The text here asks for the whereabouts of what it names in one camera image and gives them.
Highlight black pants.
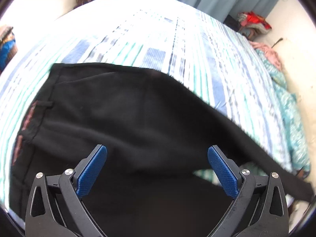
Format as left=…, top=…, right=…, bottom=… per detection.
left=8, top=63, right=314, bottom=236

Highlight teal floral pillow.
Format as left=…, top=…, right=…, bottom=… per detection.
left=254, top=49, right=311, bottom=179

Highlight pink cloth on bed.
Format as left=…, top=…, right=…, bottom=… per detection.
left=249, top=41, right=283, bottom=71

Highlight colourful clothes on drawer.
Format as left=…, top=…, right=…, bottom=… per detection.
left=0, top=25, right=18, bottom=73

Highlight cream padded headboard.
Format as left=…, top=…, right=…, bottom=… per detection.
left=266, top=36, right=316, bottom=154

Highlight red clothes pile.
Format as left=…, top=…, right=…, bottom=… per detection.
left=237, top=11, right=272, bottom=41

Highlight striped blue green bed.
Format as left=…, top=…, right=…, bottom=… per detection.
left=1, top=0, right=294, bottom=206

